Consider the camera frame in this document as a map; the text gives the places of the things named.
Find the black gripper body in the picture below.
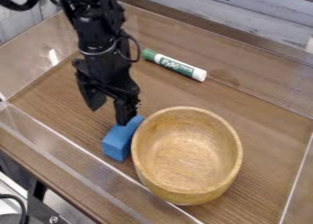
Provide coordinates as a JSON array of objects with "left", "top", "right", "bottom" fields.
[{"left": 73, "top": 51, "right": 141, "bottom": 100}]

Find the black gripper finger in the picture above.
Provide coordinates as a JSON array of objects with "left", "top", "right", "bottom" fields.
[
  {"left": 77, "top": 71, "right": 107, "bottom": 112},
  {"left": 114, "top": 98, "right": 139, "bottom": 126}
]

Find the blue rectangular block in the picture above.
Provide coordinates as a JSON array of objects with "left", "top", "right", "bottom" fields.
[{"left": 102, "top": 115, "right": 145, "bottom": 162}]

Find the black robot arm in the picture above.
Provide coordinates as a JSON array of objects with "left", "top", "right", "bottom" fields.
[{"left": 0, "top": 0, "right": 141, "bottom": 125}]

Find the brown wooden bowl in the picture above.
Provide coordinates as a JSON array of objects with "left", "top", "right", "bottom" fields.
[{"left": 131, "top": 106, "right": 244, "bottom": 206}]

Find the green white Expo marker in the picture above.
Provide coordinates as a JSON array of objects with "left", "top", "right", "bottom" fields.
[{"left": 142, "top": 48, "right": 206, "bottom": 82}]

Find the black cable loop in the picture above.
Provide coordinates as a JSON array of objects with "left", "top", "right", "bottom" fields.
[{"left": 114, "top": 32, "right": 142, "bottom": 64}]

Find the black equipment with cable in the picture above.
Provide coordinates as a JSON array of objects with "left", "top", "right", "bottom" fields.
[{"left": 0, "top": 194, "right": 71, "bottom": 224}]

